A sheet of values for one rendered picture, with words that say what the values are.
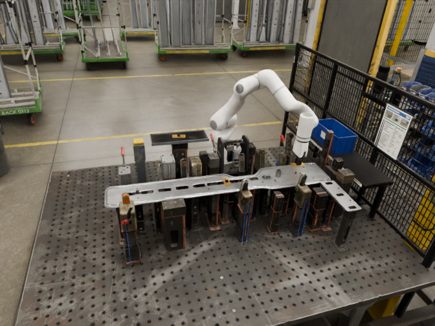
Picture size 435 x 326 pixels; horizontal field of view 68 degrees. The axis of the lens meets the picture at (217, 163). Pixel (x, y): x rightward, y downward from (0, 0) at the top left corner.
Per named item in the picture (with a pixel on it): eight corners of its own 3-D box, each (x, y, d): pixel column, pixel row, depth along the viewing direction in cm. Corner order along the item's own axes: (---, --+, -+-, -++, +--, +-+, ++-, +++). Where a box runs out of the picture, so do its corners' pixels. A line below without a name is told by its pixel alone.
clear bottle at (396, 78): (388, 101, 208) (399, 69, 197) (381, 97, 213) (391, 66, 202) (397, 100, 209) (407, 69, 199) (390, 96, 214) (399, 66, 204)
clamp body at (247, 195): (237, 244, 194) (242, 199, 176) (231, 231, 204) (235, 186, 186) (251, 242, 197) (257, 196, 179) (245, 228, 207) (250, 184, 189)
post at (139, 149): (138, 202, 224) (133, 146, 201) (138, 196, 231) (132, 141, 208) (149, 200, 226) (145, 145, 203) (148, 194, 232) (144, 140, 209)
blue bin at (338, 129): (333, 154, 227) (338, 138, 220) (311, 135, 251) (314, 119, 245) (353, 152, 231) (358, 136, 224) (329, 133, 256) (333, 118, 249)
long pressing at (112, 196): (103, 212, 171) (103, 210, 170) (104, 187, 189) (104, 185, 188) (333, 181, 205) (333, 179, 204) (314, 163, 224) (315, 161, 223)
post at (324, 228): (323, 231, 207) (333, 196, 192) (314, 220, 216) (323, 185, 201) (332, 230, 209) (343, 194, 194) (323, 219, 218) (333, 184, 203)
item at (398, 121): (396, 162, 198) (414, 115, 182) (371, 145, 216) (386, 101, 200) (399, 162, 198) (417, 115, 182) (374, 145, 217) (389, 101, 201)
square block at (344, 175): (331, 220, 217) (344, 176, 198) (325, 213, 223) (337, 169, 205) (342, 218, 219) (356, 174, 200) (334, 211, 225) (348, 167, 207)
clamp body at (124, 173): (122, 222, 206) (116, 175, 188) (122, 211, 216) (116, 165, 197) (138, 220, 209) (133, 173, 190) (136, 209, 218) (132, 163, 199)
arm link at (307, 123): (301, 130, 200) (294, 134, 194) (305, 110, 193) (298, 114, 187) (314, 134, 196) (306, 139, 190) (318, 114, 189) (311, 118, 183)
